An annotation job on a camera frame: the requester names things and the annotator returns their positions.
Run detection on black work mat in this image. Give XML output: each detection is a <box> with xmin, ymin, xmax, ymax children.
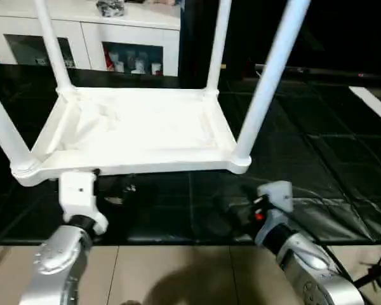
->
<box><xmin>0</xmin><ymin>60</ymin><xmax>381</xmax><ymax>247</ymax></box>

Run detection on white glass-door cabinet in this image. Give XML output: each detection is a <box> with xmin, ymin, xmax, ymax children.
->
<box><xmin>0</xmin><ymin>0</ymin><xmax>182</xmax><ymax>77</ymax></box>

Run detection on black metal bar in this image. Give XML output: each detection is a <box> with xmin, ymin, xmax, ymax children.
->
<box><xmin>254</xmin><ymin>64</ymin><xmax>381</xmax><ymax>80</ymax></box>

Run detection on white flat board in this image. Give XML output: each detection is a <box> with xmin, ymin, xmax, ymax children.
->
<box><xmin>349</xmin><ymin>86</ymin><xmax>381</xmax><ymax>128</ymax></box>

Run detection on dark object on cabinet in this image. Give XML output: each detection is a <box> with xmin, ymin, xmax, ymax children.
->
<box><xmin>97</xmin><ymin>0</ymin><xmax>126</xmax><ymax>17</ymax></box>

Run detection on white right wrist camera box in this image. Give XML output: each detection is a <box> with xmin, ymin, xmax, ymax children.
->
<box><xmin>257</xmin><ymin>180</ymin><xmax>294</xmax><ymax>215</ymax></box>

